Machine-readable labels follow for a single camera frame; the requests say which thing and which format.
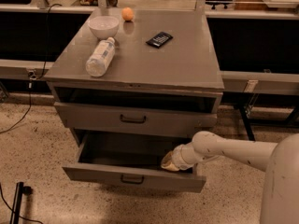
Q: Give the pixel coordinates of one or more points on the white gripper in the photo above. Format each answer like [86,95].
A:
[177,159]

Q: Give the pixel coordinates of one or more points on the grey drawer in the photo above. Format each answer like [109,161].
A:
[118,119]
[133,160]

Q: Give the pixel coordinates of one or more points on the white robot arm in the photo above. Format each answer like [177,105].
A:
[279,161]

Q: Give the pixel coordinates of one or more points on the grey top drawer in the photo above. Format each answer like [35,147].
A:
[118,119]

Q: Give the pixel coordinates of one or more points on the grey metal drawer cabinet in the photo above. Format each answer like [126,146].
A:
[182,75]

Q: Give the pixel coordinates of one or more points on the black table leg right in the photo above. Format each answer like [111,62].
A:
[246,123]

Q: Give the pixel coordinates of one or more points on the clear plastic water bottle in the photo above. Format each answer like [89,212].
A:
[99,61]

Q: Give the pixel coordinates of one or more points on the black stand bottom left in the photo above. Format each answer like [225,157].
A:
[15,208]

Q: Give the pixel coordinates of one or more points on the white bowl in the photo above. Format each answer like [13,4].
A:
[104,27]

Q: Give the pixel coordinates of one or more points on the orange fruit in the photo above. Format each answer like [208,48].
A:
[127,14]

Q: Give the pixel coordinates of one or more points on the grey counter rail right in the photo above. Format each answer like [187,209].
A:
[264,83]

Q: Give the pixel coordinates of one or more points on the grey counter rail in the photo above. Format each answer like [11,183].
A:
[23,70]
[264,83]

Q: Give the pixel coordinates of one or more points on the grey counter rail left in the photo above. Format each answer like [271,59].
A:
[23,70]

